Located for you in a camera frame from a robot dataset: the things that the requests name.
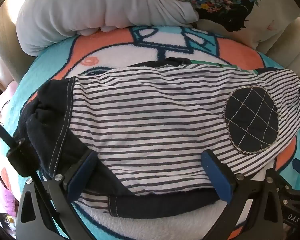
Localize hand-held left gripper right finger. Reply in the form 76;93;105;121
201;149;286;240

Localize purple pink cloth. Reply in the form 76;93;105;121
0;170;18;230

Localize striped pants with navy patch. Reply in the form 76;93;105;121
15;59;300;218

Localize cartoon printed blanket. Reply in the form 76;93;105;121
0;26;300;240

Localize floral printed pillow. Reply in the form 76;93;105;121
150;0;297;50

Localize white cloth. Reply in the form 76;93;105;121
0;82;21;126

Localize black strap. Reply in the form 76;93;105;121
0;116;65;230

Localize white pillow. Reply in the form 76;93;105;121
16;0;200;57

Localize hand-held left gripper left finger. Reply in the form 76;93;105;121
16;151;99;240

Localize beige sofa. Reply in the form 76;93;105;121
0;0;300;93

